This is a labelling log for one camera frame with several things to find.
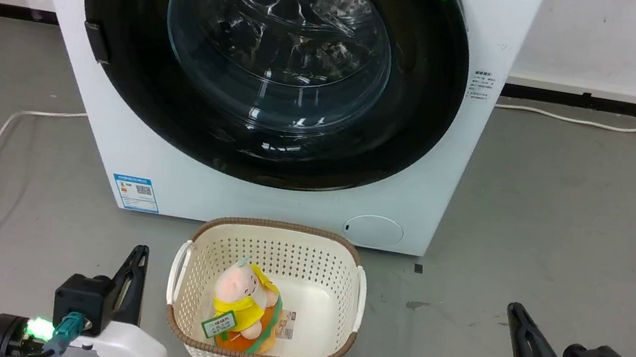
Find white warning text sticker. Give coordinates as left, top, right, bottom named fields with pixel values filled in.
left=468, top=69, right=494, bottom=103

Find white front-load washing machine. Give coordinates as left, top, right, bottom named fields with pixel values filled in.
left=0, top=0, right=548, bottom=271

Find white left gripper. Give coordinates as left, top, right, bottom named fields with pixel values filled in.
left=63, top=235, right=187, bottom=357

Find cream perforated laundry basket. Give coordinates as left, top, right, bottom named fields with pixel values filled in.
left=156, top=205, right=376, bottom=357

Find round white filter cover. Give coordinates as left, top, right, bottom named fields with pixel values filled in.
left=340, top=211, right=407, bottom=252

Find teal connector black left cable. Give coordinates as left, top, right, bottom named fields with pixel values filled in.
left=6, top=301, right=86, bottom=357

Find pink plush doll yellow outfit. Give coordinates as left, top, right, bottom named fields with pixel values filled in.
left=198, top=252, right=290, bottom=357

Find blue energy label sticker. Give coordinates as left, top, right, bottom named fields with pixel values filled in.
left=108, top=173, right=164, bottom=214

